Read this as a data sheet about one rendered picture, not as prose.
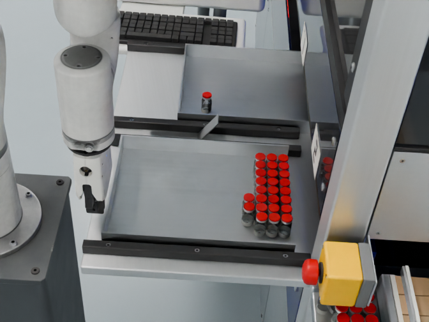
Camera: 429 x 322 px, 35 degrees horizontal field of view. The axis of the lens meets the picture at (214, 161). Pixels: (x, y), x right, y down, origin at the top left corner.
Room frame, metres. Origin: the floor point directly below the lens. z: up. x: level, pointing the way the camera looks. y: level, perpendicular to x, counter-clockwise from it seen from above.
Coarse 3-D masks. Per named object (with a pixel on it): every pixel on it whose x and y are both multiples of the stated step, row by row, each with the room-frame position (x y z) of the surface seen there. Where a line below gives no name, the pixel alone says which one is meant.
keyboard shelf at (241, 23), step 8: (120, 8) 1.70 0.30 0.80; (128, 8) 1.70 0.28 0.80; (136, 8) 1.71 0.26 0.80; (144, 8) 1.71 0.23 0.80; (152, 8) 1.71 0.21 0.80; (160, 8) 1.72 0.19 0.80; (168, 8) 1.72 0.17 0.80; (176, 8) 1.72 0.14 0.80; (184, 8) 1.76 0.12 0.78; (192, 16) 1.68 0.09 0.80; (200, 16) 1.68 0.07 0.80; (208, 16) 1.69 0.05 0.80; (240, 24) 1.65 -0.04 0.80; (240, 32) 1.62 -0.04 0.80; (240, 40) 1.57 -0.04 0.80; (120, 48) 1.50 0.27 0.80
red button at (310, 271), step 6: (306, 264) 0.66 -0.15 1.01; (312, 264) 0.66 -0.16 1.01; (318, 264) 0.66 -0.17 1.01; (306, 270) 0.65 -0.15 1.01; (312, 270) 0.65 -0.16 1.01; (318, 270) 0.65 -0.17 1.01; (306, 276) 0.64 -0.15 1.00; (312, 276) 0.64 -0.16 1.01; (318, 276) 0.64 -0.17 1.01; (306, 282) 0.64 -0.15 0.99; (312, 282) 0.64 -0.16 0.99
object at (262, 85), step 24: (192, 48) 1.37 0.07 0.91; (216, 48) 1.37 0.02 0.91; (240, 48) 1.37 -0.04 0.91; (192, 72) 1.31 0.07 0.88; (216, 72) 1.31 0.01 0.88; (240, 72) 1.32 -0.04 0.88; (264, 72) 1.33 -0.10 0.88; (288, 72) 1.34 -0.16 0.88; (192, 96) 1.22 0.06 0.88; (216, 96) 1.22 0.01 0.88; (240, 96) 1.23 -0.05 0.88; (264, 96) 1.24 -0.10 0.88; (288, 96) 1.24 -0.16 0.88; (192, 120) 1.12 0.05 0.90; (240, 120) 1.12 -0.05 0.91; (264, 120) 1.12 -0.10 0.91; (288, 120) 1.12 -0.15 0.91
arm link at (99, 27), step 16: (64, 0) 0.79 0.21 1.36; (80, 0) 0.79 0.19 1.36; (96, 0) 0.80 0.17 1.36; (112, 0) 0.82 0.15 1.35; (64, 16) 0.79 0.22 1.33; (80, 16) 0.79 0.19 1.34; (96, 16) 0.80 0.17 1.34; (112, 16) 0.82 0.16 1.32; (80, 32) 0.79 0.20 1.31; (96, 32) 0.80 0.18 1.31; (112, 32) 0.91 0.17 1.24; (112, 48) 0.91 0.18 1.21; (112, 64) 0.90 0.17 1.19
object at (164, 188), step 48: (144, 144) 1.03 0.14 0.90; (192, 144) 1.03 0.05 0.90; (240, 144) 1.03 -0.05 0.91; (144, 192) 0.91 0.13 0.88; (192, 192) 0.92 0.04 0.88; (240, 192) 0.93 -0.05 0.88; (144, 240) 0.77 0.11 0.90; (192, 240) 0.78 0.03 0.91; (240, 240) 0.78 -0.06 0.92; (288, 240) 0.82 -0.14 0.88
